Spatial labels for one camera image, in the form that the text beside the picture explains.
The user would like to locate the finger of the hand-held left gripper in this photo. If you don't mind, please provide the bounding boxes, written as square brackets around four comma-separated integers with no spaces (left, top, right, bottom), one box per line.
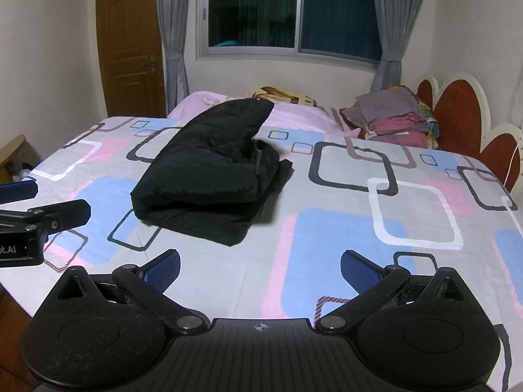
[0,199,91,233]
[0,180,39,204]

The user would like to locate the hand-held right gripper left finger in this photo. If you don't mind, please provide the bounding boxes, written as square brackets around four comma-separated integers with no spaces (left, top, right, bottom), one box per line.
[52,249,210,337]

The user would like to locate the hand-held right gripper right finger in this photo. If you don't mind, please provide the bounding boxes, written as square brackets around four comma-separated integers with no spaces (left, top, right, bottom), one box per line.
[314,249,471,335]

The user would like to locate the black padded jacket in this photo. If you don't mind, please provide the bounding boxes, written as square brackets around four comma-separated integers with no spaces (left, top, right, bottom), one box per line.
[130,98,295,248]

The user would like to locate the wooden bedside furniture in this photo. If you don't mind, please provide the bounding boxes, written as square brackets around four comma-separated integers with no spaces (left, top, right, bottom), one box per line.
[0,135,42,184]

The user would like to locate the bed with patterned sheet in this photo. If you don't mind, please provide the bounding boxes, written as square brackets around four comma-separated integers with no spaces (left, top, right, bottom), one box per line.
[0,114,523,392]

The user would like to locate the pink folded cloth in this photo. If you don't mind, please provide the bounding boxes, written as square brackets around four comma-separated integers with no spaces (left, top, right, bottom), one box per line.
[368,114,428,135]

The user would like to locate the colourful printed cloth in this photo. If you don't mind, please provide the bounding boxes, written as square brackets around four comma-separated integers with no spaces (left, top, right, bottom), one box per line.
[414,94,440,150]

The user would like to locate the pink blanket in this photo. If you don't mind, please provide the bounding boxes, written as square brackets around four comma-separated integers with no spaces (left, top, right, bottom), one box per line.
[167,91,356,139]

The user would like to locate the brown wooden door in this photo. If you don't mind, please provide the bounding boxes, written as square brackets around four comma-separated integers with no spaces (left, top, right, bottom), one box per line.
[96,0,168,118]

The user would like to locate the red and white headboard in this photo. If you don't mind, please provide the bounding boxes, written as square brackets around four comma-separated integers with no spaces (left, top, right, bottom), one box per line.
[417,73,521,192]

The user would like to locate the yellow printed pillow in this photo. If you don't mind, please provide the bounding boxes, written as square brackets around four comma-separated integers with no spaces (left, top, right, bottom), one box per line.
[250,86,319,107]

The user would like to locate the grey curtain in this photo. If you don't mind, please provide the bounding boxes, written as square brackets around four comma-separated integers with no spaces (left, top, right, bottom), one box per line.
[155,0,193,116]
[370,0,430,92]

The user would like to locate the sliding glass window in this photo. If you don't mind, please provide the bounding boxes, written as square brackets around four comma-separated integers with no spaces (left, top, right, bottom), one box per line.
[196,0,385,64]

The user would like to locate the white cable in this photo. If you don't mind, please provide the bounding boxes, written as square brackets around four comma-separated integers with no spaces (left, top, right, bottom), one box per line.
[504,131,523,197]

